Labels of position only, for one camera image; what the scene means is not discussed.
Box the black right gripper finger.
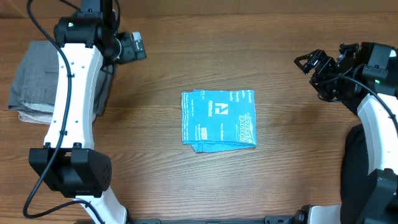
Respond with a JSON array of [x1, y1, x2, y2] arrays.
[[294, 49, 326, 75], [339, 43, 359, 55]]

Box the light blue printed t-shirt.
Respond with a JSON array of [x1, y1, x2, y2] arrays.
[[181, 90, 257, 153]]

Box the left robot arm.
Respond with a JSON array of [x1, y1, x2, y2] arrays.
[[29, 0, 146, 223]]

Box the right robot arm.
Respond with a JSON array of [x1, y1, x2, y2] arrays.
[[282, 42, 397, 223]]

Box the black garment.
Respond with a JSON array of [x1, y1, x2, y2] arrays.
[[340, 46, 398, 224]]

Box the folded grey trousers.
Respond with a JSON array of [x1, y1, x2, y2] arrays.
[[8, 40, 115, 115]]

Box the folded beige garment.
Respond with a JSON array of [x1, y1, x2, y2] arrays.
[[17, 107, 53, 124]]

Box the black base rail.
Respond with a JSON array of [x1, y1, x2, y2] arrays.
[[127, 215, 294, 224]]

